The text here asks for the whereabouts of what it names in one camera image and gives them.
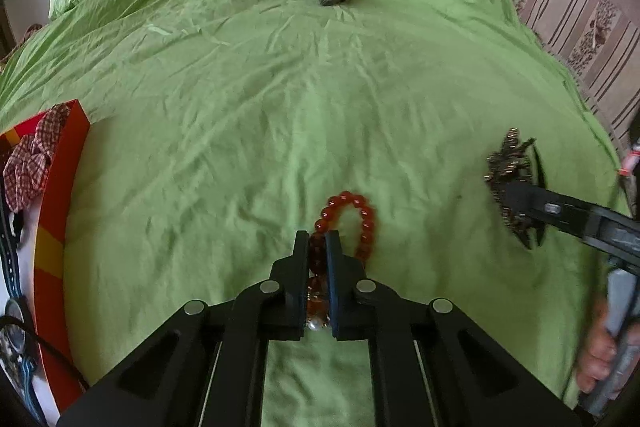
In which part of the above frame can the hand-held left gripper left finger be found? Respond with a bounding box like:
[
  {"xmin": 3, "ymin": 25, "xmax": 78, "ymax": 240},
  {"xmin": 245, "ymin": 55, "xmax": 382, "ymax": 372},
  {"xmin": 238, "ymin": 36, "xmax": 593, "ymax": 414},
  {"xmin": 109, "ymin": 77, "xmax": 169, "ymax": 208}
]
[{"xmin": 57, "ymin": 229, "xmax": 311, "ymax": 427}]

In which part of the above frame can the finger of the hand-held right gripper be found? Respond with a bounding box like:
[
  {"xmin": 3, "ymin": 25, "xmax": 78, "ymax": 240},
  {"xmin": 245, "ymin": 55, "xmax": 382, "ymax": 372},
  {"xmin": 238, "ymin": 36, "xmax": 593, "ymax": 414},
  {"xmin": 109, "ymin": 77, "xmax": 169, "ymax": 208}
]
[{"xmin": 502, "ymin": 182, "xmax": 597, "ymax": 238}]

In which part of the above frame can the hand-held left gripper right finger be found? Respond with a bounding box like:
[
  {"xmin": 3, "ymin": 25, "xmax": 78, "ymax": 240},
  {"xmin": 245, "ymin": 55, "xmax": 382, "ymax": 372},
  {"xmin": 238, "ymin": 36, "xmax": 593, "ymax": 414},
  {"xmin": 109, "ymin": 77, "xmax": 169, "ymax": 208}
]
[{"xmin": 325, "ymin": 229, "xmax": 583, "ymax": 427}]

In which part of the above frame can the gold beaded hair clip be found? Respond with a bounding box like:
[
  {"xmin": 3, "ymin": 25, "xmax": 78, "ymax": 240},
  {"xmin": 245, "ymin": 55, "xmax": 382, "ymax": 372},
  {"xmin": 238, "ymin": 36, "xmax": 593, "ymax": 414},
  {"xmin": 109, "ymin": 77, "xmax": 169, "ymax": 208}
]
[{"xmin": 482, "ymin": 128, "xmax": 551, "ymax": 250}]

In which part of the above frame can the red bead bracelet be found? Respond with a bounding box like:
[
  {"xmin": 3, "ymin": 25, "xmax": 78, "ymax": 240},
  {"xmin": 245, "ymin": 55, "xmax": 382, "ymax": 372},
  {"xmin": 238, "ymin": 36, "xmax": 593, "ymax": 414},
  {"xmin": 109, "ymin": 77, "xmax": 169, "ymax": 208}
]
[{"xmin": 306, "ymin": 190, "xmax": 378, "ymax": 333}]

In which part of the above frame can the red cardboard box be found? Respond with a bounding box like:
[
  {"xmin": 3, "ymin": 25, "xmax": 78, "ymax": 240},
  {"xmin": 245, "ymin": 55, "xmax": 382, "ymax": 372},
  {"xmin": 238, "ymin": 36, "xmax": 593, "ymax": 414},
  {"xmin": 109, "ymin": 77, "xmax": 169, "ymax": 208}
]
[{"xmin": 0, "ymin": 99, "xmax": 93, "ymax": 413}]

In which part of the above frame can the blue strap wristwatch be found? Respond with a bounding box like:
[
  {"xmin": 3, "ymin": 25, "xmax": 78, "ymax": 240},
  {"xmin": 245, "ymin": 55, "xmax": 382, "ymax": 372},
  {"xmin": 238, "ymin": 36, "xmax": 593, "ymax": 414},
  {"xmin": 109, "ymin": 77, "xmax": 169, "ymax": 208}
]
[{"xmin": 0, "ymin": 189, "xmax": 43, "ymax": 413}]

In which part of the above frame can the person's right hand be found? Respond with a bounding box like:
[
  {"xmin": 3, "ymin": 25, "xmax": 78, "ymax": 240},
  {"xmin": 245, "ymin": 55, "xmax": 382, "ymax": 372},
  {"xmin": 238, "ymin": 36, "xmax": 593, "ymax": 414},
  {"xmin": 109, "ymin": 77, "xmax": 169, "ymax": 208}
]
[{"xmin": 575, "ymin": 297, "xmax": 621, "ymax": 395}]

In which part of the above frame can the green bed sheet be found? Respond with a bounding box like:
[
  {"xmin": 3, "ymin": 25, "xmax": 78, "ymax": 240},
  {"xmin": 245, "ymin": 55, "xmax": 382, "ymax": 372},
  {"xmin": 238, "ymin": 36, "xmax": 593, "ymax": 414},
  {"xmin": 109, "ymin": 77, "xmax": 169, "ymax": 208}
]
[{"xmin": 0, "ymin": 0, "xmax": 631, "ymax": 427}]

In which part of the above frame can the pink striped sofa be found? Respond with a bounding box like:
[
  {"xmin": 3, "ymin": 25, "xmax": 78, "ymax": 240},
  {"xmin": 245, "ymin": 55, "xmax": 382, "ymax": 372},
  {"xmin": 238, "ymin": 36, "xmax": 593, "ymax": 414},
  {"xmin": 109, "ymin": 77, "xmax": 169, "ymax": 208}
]
[{"xmin": 475, "ymin": 0, "xmax": 640, "ymax": 148}]

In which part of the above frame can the red plaid scrunchie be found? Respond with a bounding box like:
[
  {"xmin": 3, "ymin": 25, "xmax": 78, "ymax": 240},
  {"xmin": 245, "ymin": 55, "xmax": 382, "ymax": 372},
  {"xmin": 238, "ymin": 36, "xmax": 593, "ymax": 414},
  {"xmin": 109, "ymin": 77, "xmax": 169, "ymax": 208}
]
[{"xmin": 2, "ymin": 103, "xmax": 71, "ymax": 212}]

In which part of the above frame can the black cable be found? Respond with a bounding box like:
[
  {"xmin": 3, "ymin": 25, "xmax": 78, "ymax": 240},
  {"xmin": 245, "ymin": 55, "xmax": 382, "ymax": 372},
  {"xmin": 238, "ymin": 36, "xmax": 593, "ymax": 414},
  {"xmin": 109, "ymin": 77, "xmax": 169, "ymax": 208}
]
[{"xmin": 0, "ymin": 314, "xmax": 91, "ymax": 390}]

